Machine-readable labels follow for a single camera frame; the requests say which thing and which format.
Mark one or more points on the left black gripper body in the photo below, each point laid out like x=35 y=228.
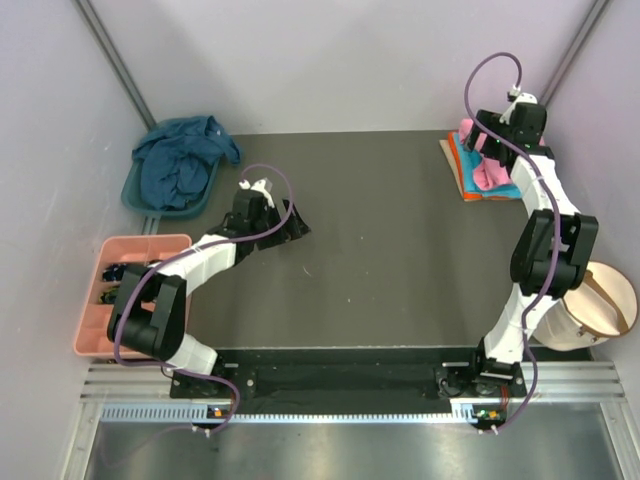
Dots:
x=268 y=218

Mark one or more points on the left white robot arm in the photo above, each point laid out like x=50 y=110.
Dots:
x=149 y=314

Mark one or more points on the dark patterned item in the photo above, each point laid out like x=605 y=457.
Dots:
x=109 y=295
x=114 y=272

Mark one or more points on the pink t shirt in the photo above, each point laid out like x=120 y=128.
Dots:
x=489 y=174

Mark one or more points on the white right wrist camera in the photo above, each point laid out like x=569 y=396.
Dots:
x=516 y=96

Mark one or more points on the pink compartment tray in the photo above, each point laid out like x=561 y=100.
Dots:
x=91 y=336

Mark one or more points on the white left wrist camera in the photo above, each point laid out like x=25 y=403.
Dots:
x=263 y=186

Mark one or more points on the folded turquoise t shirt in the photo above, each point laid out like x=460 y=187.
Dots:
x=465 y=162

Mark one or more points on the folded orange t shirt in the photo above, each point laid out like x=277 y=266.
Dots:
x=457 y=165

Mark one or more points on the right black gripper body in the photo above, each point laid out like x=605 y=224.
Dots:
x=491 y=122

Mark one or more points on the dark patterned item front left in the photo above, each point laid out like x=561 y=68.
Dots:
x=109 y=295

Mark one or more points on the teal plastic basket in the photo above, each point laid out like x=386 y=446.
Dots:
x=131 y=197

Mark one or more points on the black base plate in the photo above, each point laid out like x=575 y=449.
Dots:
x=429 y=372

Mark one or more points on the dark blue t shirt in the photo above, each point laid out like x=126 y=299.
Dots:
x=177 y=158

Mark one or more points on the folded beige t shirt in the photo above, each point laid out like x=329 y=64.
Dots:
x=450 y=156

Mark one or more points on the dark patterned item back left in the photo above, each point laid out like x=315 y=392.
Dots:
x=114 y=272

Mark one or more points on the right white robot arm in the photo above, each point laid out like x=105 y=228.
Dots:
x=553 y=251

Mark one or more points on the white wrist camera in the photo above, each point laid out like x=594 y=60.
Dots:
x=516 y=96
x=263 y=186

